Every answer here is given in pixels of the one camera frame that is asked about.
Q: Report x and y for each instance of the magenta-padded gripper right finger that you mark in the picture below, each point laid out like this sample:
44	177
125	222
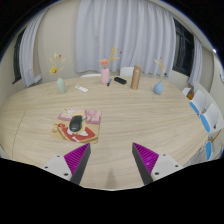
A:
146	159

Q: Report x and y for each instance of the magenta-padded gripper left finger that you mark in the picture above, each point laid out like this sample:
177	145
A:
77	159

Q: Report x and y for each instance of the black computer mouse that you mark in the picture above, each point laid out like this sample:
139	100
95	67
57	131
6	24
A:
76	123

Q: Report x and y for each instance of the cartoon print mouse pad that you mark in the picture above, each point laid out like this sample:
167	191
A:
90	128

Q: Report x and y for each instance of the white remote control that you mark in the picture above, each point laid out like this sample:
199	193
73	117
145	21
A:
81	88

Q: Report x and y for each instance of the blue vase with dried flowers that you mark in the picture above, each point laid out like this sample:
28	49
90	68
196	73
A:
158	88

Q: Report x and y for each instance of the green vase with yellow flowers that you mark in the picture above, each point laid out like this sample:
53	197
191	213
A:
61	86

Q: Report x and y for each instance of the tan drink bottle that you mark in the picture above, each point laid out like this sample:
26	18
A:
135	78

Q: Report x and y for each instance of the small black case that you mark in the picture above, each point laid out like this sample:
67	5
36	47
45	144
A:
120	80

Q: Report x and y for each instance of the dark marker pen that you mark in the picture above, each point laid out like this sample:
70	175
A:
109	82

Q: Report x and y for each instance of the white chair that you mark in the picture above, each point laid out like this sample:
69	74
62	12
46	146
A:
126	71
90	75

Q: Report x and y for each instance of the pink vase with orange flowers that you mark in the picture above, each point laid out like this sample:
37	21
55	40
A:
105	76

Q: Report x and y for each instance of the narrow white curtain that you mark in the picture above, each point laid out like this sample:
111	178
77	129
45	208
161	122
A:
28	53
196	63

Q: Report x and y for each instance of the dark window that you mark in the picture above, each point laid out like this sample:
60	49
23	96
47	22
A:
183	50
17	56

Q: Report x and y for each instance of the wide white curtain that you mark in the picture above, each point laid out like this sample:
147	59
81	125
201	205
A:
126	33

